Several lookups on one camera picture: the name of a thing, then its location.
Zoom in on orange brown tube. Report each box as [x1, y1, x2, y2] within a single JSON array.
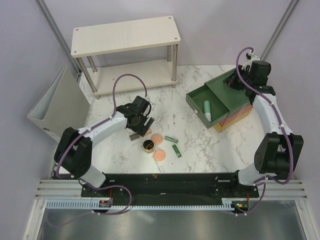
[[129, 128, 152, 141]]

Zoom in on mint green tube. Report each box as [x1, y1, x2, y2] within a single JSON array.
[[203, 100, 212, 122]]

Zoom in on green drawer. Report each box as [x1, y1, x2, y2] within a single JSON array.
[[185, 84, 230, 129]]

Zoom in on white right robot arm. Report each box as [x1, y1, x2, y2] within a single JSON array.
[[224, 56, 304, 197]]

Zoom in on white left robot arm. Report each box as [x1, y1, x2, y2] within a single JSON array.
[[53, 96, 154, 197]]

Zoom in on green drawer box housing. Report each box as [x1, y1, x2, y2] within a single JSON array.
[[205, 69, 250, 120]]

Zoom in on gold black round jar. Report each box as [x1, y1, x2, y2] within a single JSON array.
[[142, 139, 155, 154]]

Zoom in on coral drawer box housing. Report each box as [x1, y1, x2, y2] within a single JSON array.
[[224, 104, 253, 124]]

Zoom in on yellow drawer box housing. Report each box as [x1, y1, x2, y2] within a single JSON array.
[[213, 109, 252, 133]]

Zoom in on grey file holder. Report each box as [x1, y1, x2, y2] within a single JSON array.
[[27, 66, 90, 147]]

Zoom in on white wooden two-tier shelf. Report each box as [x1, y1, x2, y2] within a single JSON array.
[[70, 15, 181, 99]]

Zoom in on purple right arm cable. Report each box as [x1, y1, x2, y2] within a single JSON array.
[[234, 46, 295, 217]]

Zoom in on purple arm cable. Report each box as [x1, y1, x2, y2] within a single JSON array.
[[47, 73, 149, 227], [234, 46, 295, 217]]

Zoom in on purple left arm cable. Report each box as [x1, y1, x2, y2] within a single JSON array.
[[47, 73, 149, 227]]

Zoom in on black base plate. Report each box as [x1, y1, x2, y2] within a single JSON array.
[[81, 173, 259, 207]]

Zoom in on left blue cable duct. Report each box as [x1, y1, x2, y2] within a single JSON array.
[[46, 199, 113, 210]]

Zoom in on blue cable duct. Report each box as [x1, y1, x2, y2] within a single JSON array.
[[46, 199, 113, 210], [222, 198, 257, 212]]

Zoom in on aluminium frame rail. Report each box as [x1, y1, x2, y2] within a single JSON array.
[[35, 179, 308, 201]]

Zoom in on right blue cable duct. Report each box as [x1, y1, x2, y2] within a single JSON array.
[[222, 198, 257, 212]]

